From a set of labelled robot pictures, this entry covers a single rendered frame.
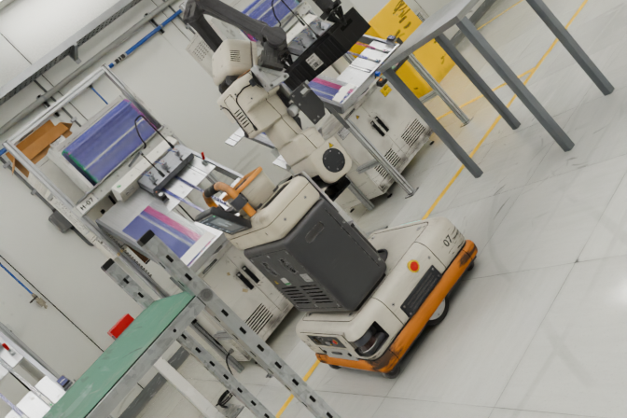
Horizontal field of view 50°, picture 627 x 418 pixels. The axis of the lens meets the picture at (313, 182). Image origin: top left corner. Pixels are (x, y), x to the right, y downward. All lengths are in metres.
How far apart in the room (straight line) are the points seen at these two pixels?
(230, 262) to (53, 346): 1.88
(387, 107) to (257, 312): 1.73
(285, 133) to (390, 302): 0.81
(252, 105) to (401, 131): 2.24
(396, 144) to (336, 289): 2.32
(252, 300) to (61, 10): 3.16
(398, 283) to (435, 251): 0.21
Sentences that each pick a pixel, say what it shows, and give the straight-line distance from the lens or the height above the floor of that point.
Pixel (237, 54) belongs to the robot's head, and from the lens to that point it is 2.76.
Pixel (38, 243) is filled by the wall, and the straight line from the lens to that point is 5.45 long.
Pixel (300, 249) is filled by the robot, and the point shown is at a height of 0.62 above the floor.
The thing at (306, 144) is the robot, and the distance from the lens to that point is 2.74.
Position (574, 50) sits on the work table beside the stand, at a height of 0.27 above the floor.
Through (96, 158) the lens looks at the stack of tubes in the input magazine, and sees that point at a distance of 4.06.
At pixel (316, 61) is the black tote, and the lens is 2.92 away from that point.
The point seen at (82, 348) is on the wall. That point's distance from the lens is 5.43.
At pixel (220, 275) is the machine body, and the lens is 3.96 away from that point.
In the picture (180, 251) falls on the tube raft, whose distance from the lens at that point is 3.66.
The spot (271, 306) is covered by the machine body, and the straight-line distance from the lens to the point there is 4.05.
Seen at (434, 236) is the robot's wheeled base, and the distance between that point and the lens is 2.72.
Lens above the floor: 1.15
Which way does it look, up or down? 9 degrees down
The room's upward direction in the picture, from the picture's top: 43 degrees counter-clockwise
